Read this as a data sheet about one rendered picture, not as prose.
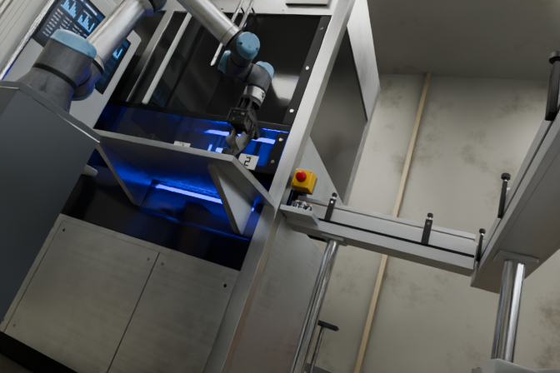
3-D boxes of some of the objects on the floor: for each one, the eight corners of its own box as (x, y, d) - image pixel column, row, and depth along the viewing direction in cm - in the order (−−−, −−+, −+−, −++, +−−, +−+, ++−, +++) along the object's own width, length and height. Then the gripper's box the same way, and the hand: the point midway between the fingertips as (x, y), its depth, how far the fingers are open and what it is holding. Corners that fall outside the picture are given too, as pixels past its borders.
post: (182, 457, 132) (351, -23, 202) (197, 466, 130) (363, -23, 200) (171, 461, 126) (349, -33, 196) (187, 470, 124) (362, -33, 194)
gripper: (234, 92, 143) (212, 145, 136) (257, 95, 139) (235, 150, 132) (243, 106, 150) (222, 156, 143) (266, 108, 146) (245, 161, 139)
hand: (233, 154), depth 140 cm, fingers closed
